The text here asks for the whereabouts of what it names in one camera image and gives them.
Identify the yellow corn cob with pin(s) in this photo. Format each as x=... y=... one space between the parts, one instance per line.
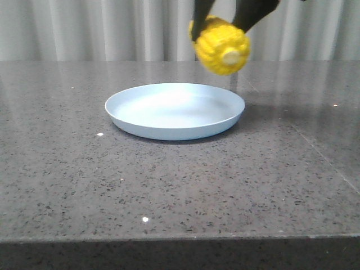
x=221 y=47

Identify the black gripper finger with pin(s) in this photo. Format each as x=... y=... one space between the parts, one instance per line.
x=200 y=13
x=250 y=12

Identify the light blue plate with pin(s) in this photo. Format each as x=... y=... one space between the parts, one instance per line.
x=175 y=111

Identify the grey pleated curtain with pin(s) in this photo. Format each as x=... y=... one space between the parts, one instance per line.
x=158 y=31

